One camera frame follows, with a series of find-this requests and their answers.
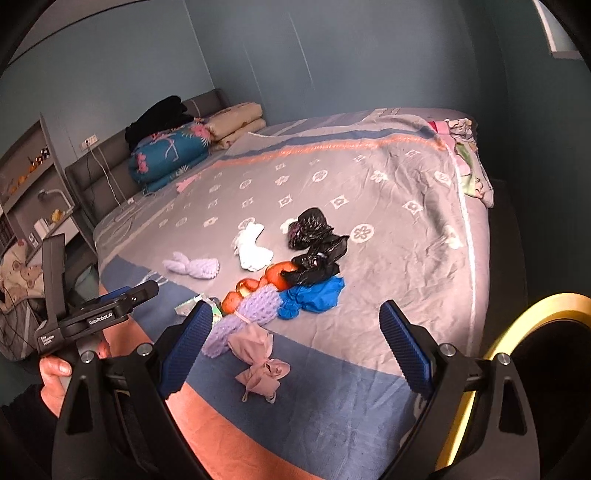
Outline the white desk lamp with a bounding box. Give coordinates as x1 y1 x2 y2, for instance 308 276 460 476
37 188 71 209

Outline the window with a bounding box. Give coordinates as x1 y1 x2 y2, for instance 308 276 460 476
531 0 585 58

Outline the black sock bundle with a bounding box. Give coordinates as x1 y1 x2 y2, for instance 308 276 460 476
279 234 350 289

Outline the grey patterned bedsheet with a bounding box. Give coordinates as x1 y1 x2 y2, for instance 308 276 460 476
92 107 495 480

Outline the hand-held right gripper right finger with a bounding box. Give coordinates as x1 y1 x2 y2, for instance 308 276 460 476
379 299 541 480

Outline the floral under sheet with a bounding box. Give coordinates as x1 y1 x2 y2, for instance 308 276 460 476
427 117 495 208

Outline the blue floral folded quilt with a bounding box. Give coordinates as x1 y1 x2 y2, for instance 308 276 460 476
128 119 214 195

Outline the black plastic bag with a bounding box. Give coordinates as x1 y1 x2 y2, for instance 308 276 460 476
286 208 334 250

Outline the purple knitted cloth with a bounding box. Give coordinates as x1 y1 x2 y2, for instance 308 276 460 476
202 284 283 358

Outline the person's left forearm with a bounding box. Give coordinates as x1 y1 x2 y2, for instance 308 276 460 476
0 383 57 480

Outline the pink cloth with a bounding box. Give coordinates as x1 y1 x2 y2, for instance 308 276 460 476
228 322 291 404

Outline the pale small bin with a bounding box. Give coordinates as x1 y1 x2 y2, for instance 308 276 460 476
74 265 100 301

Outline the black clothing pile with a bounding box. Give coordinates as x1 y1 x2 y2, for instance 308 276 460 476
124 95 195 151

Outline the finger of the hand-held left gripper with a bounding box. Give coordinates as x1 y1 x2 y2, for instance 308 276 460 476
117 280 160 309
98 286 134 303

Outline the cartoon printed cloth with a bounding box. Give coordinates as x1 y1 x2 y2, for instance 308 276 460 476
0 240 47 308

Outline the grey padded headboard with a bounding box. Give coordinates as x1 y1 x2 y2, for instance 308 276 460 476
65 89 232 227

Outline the white cable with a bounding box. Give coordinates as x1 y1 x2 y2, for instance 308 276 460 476
90 138 155 227

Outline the blue sock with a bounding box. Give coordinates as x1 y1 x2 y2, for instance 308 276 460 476
277 275 346 320

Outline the grey wall shelf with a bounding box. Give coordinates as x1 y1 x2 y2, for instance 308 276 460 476
0 113 98 259

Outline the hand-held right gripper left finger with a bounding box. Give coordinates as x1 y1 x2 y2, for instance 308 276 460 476
52 302 214 480

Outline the white cloth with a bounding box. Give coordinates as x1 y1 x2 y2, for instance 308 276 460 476
232 223 274 272

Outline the person's left hand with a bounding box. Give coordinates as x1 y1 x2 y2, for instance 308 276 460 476
38 340 112 418

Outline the lavender fluffy cloth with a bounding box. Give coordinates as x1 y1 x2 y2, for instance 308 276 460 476
163 251 221 281

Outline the beige folded quilt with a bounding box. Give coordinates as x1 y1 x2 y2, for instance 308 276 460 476
203 102 267 149

